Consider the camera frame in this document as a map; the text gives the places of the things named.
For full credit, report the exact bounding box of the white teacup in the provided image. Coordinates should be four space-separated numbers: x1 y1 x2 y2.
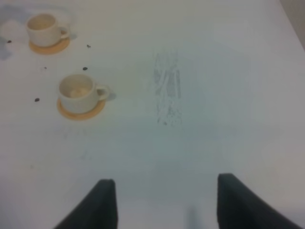
26 13 70 47
58 74 110 114

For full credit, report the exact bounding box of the near orange coaster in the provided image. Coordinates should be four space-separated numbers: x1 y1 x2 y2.
56 97 106 121

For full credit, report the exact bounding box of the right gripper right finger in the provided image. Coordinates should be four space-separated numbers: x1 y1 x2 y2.
217 173 300 229

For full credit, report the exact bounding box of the near white teacup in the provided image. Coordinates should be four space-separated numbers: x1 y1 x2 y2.
58 74 110 114

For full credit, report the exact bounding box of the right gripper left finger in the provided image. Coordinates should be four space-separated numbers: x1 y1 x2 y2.
56 179 119 229

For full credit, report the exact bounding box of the far orange coaster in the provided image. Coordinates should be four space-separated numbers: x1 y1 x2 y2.
29 38 70 55

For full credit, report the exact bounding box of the far white teacup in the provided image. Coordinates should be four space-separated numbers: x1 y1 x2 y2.
26 13 70 47

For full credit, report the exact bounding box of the orange coaster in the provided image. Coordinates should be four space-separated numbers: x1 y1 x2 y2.
29 38 70 55
56 97 106 121

